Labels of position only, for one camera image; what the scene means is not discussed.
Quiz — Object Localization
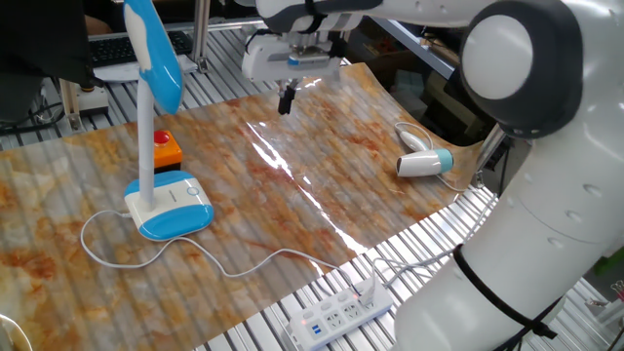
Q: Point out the black monitor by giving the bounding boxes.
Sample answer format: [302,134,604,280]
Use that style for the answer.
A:
[0,0,97,89]

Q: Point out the orange emergency stop button box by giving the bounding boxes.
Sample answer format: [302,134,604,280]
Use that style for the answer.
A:
[153,130,184,176]

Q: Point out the blue white desk lamp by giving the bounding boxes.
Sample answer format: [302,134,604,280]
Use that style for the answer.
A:
[123,0,215,243]

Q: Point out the person bare forearm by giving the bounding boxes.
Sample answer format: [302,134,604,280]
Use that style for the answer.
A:
[85,17,112,36]

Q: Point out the black computer keyboard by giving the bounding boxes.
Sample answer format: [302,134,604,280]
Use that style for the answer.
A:
[89,29,194,69]

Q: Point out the silver camera bar on gripper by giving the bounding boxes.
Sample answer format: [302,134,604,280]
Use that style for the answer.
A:
[286,52,334,68]

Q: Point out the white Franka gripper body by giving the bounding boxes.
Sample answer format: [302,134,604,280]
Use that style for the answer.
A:
[242,32,343,83]

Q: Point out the white hair dryer cable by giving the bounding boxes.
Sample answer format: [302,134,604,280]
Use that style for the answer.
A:
[372,121,499,289]

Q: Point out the white board under keyboard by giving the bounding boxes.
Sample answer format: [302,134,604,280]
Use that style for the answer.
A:
[92,52,199,84]

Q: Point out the black equipment case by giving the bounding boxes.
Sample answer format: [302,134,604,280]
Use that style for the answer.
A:
[421,60,493,147]

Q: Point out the short aluminium frame post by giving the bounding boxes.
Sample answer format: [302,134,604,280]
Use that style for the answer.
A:
[58,77,84,132]

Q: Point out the white power strip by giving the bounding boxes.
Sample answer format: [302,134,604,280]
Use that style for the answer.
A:
[287,277,395,351]

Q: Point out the small white box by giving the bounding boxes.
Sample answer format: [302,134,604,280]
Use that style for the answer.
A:
[76,85,110,117]

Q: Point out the tall aluminium frame post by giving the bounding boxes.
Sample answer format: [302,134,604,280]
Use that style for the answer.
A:
[191,0,212,74]

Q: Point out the white lamp power cable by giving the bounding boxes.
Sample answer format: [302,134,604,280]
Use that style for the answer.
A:
[79,208,379,306]

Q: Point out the slanted aluminium frame leg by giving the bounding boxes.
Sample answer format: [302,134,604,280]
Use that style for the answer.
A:
[471,124,508,189]

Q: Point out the marble pattern table mat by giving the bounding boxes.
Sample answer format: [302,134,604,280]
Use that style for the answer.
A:
[0,61,484,351]

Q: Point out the black floor cables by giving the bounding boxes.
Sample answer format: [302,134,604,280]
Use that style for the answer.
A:
[0,99,67,137]

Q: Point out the white bowl rim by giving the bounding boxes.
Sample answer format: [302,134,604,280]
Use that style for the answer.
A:
[0,313,34,351]

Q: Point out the white teal hair dryer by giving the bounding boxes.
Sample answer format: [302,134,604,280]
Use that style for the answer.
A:
[394,130,454,178]

